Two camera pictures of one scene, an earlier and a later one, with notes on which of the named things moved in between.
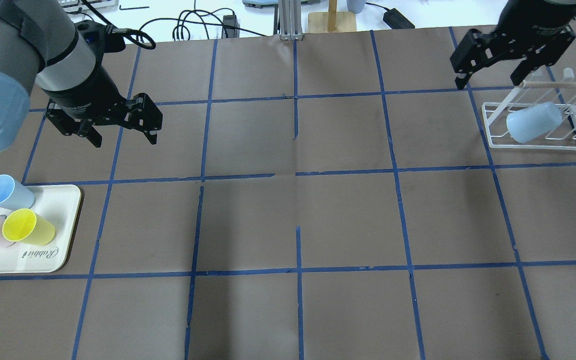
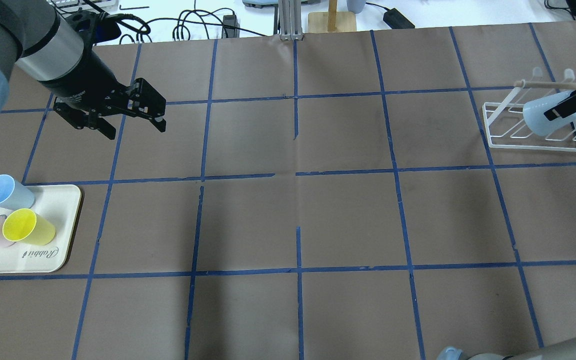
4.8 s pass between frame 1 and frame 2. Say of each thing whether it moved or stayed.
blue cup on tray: stayed
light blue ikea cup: moved
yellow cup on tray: stayed
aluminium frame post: stayed
